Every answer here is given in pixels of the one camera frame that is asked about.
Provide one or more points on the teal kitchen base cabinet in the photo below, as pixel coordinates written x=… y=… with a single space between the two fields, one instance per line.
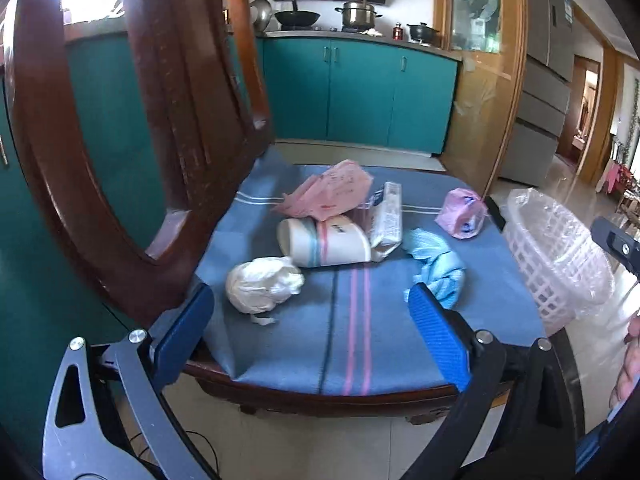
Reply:
x=360 y=90

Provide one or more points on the green garland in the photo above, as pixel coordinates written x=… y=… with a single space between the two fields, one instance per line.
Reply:
x=634 y=125

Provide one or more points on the white plastic bag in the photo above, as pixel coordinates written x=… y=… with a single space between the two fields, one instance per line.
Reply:
x=255 y=285

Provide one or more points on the pink plastic bag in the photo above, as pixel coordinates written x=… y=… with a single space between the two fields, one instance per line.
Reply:
x=330 y=190

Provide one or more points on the black cooking pot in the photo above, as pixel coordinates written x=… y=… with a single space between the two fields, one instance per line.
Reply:
x=422 y=34

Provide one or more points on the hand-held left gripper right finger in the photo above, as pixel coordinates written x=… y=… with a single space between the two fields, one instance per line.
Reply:
x=440 y=332

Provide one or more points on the small pink wrapper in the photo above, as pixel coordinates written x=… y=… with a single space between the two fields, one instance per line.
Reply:
x=457 y=212

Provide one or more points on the round steel lid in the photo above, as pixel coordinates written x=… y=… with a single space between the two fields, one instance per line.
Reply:
x=260 y=15

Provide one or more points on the carved wooden chair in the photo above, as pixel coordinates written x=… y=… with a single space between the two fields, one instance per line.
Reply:
x=50 y=160

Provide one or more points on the blue striped seat cloth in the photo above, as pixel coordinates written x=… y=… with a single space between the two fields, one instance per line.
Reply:
x=300 y=350

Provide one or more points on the black wok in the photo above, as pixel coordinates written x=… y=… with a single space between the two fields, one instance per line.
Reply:
x=297 y=17

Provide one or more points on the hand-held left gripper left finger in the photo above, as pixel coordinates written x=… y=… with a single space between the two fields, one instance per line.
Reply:
x=182 y=330

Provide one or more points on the wooden doorway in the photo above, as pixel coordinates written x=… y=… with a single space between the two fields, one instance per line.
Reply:
x=570 y=110

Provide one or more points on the white striped paper cup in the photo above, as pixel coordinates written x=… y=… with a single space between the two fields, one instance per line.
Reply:
x=325 y=245

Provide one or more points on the teal side cabinet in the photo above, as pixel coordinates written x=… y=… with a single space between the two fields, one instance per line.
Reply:
x=115 y=135

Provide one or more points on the wooden framed glass door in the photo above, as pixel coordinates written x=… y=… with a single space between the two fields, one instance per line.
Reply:
x=495 y=110

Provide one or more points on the stainless steel pot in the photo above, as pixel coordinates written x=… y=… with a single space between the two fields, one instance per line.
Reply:
x=359 y=14

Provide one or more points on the clear plastic wrapper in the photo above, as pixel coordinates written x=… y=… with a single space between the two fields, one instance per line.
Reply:
x=387 y=220

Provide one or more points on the white cloth on counter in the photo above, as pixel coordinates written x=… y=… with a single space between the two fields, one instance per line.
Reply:
x=372 y=32

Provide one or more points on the light blue cloth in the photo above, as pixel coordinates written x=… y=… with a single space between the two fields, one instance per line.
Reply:
x=440 y=265

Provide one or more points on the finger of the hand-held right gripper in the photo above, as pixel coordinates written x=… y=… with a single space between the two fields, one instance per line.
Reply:
x=617 y=242

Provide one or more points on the pink hanging clothes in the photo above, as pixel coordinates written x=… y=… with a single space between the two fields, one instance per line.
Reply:
x=612 y=177

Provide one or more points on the person's right hand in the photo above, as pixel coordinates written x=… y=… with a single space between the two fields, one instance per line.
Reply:
x=631 y=365

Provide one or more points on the grey refrigerator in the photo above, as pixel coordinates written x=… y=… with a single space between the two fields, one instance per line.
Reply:
x=542 y=60

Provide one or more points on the small red bottle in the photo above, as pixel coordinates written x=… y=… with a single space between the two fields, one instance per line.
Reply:
x=397 y=32

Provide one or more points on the white plastic mesh basket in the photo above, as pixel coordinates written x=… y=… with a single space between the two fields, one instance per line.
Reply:
x=545 y=260

